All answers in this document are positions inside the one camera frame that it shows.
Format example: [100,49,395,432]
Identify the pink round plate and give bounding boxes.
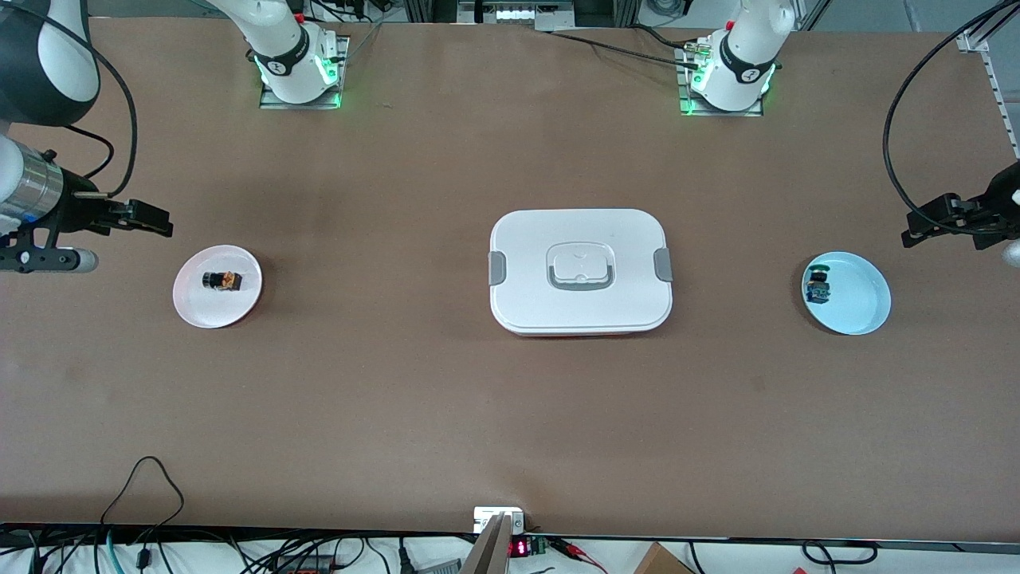
[172,244,263,329]

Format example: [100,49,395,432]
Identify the perforated aluminium profile rail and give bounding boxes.
[956,0,1020,157]

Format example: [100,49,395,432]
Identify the metal base plate left arm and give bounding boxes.
[677,44,764,118]

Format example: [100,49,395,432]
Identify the red clip test leads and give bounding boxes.
[548,537,608,574]

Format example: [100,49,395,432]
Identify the grey slanted bar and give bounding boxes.
[458,514,513,574]

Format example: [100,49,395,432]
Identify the black cable to arm base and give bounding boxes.
[548,24,704,69]

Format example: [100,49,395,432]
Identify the black power adapter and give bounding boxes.
[275,553,337,574]

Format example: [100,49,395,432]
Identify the brown cardboard box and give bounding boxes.
[634,542,695,574]

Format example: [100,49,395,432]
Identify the black looped cable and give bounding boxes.
[100,456,186,571]

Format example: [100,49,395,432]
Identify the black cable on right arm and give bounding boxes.
[48,16,139,200]

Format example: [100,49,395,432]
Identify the metal base plate right arm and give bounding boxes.
[259,35,350,110]

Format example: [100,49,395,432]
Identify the aluminium frame structure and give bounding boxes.
[402,0,638,31]

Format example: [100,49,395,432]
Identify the white lunch box grey clips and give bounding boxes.
[488,209,674,337]

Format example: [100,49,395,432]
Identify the black coiled cable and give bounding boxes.
[801,540,879,566]

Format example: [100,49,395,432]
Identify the small white socket box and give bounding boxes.
[473,507,525,534]

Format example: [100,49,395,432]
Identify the light blue round plate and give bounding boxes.
[801,251,893,336]

